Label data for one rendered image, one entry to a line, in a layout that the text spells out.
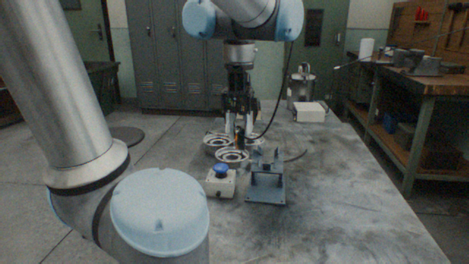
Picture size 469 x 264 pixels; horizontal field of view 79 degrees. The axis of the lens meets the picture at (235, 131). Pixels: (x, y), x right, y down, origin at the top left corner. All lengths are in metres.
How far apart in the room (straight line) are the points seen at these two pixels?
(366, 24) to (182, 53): 2.37
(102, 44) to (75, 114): 4.34
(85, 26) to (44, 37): 4.46
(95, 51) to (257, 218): 4.32
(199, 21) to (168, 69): 3.27
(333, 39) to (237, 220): 3.26
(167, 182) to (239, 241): 0.28
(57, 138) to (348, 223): 0.59
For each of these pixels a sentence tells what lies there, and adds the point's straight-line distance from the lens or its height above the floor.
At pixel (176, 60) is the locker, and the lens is 3.76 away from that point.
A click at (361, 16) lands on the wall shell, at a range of 4.19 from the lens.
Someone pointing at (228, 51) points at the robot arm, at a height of 1.16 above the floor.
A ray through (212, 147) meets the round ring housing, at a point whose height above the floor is 0.83.
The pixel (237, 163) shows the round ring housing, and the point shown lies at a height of 0.83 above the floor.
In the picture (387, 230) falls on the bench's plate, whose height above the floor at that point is 0.80.
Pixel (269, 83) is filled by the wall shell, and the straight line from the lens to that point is 4.12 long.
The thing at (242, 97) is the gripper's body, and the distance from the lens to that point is 0.67.
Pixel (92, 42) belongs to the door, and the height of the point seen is 0.92.
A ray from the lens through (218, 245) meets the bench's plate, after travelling 0.62.
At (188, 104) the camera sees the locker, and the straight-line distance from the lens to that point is 3.84.
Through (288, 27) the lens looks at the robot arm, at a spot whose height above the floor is 1.22.
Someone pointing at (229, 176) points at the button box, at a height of 0.85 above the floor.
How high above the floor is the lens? 1.23
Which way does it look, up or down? 22 degrees down
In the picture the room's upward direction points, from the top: straight up
